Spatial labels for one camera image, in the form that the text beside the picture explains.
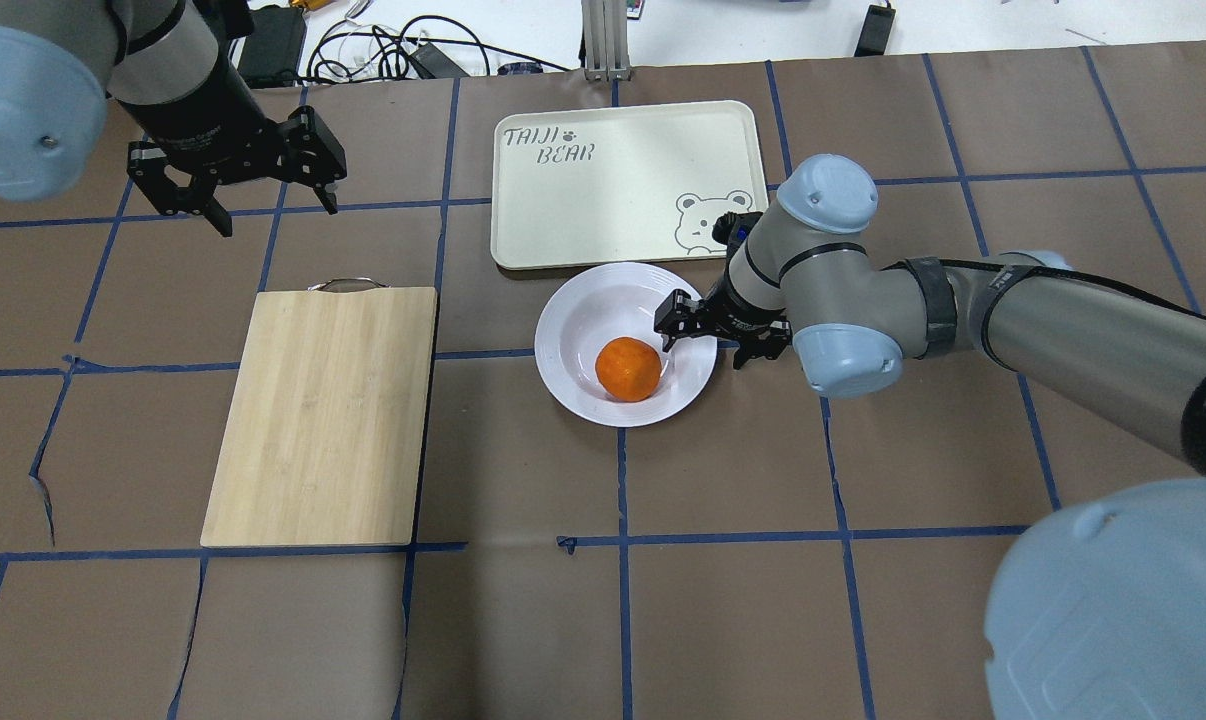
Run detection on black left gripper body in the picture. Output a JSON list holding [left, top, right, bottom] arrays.
[[127, 70, 288, 215]]

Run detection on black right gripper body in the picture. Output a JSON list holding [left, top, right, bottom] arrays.
[[698, 282, 792, 343]]

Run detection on white round plate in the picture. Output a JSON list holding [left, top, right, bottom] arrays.
[[534, 263, 719, 428]]

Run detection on orange fruit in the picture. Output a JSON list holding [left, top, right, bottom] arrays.
[[595, 336, 663, 402]]

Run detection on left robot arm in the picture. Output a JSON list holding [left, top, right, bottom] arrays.
[[0, 1, 349, 238]]

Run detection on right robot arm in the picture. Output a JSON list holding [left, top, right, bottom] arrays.
[[654, 154, 1206, 719]]

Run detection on cream bear tray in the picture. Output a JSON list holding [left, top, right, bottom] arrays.
[[490, 100, 768, 273]]

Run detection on black computer box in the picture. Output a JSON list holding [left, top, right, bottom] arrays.
[[238, 5, 306, 88]]

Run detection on bamboo cutting board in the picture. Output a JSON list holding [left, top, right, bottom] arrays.
[[200, 287, 438, 550]]

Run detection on black power adapter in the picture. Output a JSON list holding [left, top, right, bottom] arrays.
[[853, 1, 896, 58]]

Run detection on aluminium frame post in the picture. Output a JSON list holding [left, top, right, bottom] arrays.
[[580, 0, 632, 82]]

